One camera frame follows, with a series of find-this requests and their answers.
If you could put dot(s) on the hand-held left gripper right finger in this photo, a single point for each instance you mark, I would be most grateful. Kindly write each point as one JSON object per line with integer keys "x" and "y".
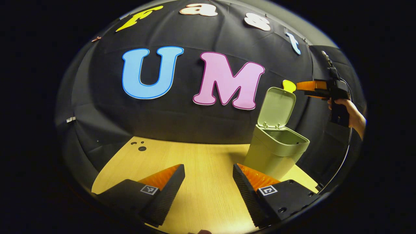
{"x": 243, "y": 188}

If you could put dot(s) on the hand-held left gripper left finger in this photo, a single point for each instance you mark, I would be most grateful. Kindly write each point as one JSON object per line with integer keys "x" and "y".
{"x": 174, "y": 185}

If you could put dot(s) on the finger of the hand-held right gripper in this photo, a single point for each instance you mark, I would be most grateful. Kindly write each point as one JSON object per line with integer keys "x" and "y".
{"x": 317, "y": 94}
{"x": 310, "y": 85}

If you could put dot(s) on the pale green desktop garbage bin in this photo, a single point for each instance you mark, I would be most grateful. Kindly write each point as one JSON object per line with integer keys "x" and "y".
{"x": 273, "y": 152}

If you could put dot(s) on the wooden desktop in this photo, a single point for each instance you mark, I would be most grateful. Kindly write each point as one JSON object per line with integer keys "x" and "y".
{"x": 208, "y": 162}

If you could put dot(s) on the black backdrop cloth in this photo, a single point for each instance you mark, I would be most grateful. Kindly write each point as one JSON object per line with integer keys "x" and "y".
{"x": 182, "y": 120}

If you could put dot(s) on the small white tag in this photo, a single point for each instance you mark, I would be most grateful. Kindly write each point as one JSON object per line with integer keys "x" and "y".
{"x": 71, "y": 119}

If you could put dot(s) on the small orange clip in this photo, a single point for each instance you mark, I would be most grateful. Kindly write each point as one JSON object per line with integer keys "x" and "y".
{"x": 96, "y": 39}

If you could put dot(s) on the black table bracket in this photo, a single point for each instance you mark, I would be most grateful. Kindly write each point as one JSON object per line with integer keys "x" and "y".
{"x": 320, "y": 187}

